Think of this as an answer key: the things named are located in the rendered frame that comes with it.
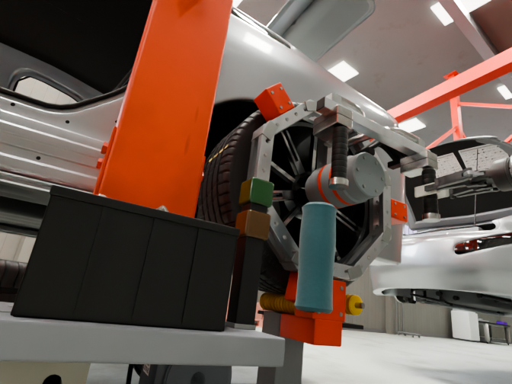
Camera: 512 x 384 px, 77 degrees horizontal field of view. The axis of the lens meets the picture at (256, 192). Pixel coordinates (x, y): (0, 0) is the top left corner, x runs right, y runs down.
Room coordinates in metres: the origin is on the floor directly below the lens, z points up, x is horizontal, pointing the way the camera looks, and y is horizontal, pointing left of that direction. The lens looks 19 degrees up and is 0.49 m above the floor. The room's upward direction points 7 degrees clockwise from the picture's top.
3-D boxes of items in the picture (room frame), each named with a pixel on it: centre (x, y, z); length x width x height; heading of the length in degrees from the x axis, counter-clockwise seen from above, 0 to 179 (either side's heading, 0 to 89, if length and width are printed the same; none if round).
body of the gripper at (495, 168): (0.69, -0.56, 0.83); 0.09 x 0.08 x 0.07; 28
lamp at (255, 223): (0.47, 0.00, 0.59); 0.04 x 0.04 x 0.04; 28
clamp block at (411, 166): (0.86, -0.47, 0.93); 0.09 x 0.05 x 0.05; 28
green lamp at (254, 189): (0.47, 0.00, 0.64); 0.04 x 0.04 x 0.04; 28
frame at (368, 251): (0.96, -0.22, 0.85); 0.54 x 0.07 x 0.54; 118
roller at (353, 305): (1.11, -0.28, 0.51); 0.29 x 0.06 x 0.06; 28
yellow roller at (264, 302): (1.11, -0.14, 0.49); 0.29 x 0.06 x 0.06; 28
